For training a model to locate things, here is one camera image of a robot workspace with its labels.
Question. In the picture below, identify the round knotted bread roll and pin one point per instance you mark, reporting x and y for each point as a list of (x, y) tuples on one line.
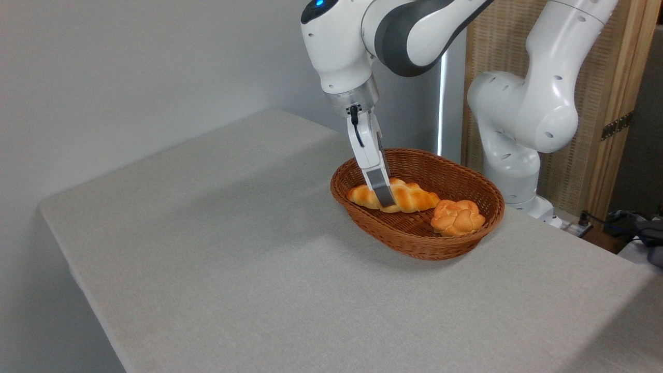
[(458, 217)]

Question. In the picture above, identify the dark grey bundle of equipment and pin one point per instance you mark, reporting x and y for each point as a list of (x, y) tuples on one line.
[(650, 233)]

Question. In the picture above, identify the long braided bread loaf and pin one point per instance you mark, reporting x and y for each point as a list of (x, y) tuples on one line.
[(414, 199)]

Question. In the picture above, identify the brown oval wicker basket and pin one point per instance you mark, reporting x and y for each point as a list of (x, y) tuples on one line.
[(430, 166)]

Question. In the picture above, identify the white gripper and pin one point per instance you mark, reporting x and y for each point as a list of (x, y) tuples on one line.
[(369, 145)]

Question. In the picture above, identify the grey fabric tablecloth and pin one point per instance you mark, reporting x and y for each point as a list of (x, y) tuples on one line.
[(259, 311)]

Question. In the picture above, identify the metal screen hinge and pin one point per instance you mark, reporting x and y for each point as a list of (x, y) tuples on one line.
[(616, 126)]

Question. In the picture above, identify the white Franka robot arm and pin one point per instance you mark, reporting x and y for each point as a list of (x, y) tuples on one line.
[(544, 103)]

